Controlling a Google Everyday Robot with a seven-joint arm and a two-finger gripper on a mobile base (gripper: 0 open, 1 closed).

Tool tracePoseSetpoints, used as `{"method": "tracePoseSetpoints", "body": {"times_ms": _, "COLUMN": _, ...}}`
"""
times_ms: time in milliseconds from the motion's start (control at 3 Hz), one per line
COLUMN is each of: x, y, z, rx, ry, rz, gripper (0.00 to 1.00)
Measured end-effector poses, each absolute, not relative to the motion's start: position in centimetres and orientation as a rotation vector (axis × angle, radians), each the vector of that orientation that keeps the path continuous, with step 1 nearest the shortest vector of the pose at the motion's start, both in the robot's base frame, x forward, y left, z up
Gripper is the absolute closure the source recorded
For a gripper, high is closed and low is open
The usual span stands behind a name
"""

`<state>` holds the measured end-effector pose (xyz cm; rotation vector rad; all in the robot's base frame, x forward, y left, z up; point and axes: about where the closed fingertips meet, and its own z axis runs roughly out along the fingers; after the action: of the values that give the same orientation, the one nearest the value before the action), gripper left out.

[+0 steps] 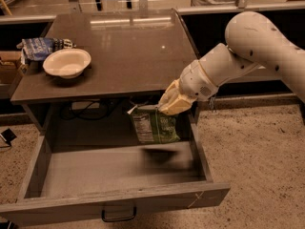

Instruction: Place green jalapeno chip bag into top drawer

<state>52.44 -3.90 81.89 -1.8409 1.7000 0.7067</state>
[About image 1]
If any black cable under top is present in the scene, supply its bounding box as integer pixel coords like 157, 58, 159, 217
59, 98, 123, 121

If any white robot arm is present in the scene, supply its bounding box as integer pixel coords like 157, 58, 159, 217
158, 11, 305, 115

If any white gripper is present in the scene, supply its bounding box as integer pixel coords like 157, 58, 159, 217
158, 60, 218, 115

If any green jalapeno chip bag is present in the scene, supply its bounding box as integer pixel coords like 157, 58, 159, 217
127, 105, 180, 144

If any blue chip bag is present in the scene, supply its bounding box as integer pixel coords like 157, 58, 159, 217
16, 37, 76, 63

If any small black floor device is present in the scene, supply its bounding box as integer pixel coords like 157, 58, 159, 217
0, 128, 17, 147

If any cardboard box at left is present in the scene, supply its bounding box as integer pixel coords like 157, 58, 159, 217
0, 51, 28, 84

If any grey cabinet with top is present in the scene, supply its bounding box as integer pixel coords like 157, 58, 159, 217
11, 10, 199, 146

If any white paper bowl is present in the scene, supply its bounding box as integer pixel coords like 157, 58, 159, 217
43, 49, 92, 79

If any black drawer handle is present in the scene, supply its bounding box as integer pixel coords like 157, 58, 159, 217
101, 206, 137, 222

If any open grey top drawer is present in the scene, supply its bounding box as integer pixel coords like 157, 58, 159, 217
0, 113, 230, 226

